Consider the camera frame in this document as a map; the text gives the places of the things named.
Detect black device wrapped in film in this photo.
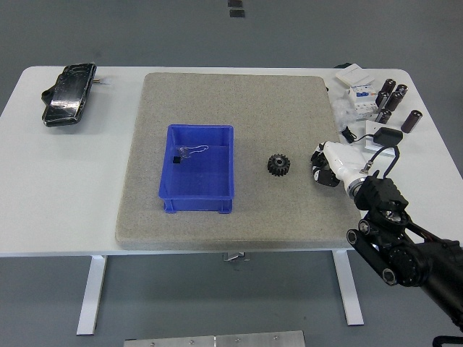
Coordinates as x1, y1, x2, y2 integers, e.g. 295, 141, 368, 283
40, 62, 98, 128

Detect white circuit breaker blue levers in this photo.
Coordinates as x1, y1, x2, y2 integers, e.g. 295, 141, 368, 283
342, 83, 381, 122

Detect metal bracket under table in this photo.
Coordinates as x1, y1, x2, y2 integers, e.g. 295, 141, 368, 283
221, 251, 251, 262

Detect clear plastic bag with wire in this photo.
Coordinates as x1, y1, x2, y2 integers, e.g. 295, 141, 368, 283
176, 145, 211, 160

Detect large black gear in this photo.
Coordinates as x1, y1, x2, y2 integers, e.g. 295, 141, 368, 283
267, 153, 294, 179

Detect blue plastic box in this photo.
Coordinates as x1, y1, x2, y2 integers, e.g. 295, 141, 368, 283
158, 124, 236, 215

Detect white wall switch panel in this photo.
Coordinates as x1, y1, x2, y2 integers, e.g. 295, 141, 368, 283
334, 64, 370, 87

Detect white table leg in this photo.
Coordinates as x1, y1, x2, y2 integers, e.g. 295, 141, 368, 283
75, 254, 108, 335
332, 249, 365, 327

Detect grey metal plate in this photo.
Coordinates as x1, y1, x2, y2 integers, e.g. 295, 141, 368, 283
123, 330, 306, 347

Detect grey-brown mat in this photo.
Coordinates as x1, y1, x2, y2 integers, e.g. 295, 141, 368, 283
114, 72, 363, 252

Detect black power adapter with cord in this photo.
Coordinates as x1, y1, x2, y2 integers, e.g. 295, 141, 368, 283
341, 124, 404, 147

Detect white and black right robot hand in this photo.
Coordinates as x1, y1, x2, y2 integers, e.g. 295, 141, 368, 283
310, 141, 368, 189

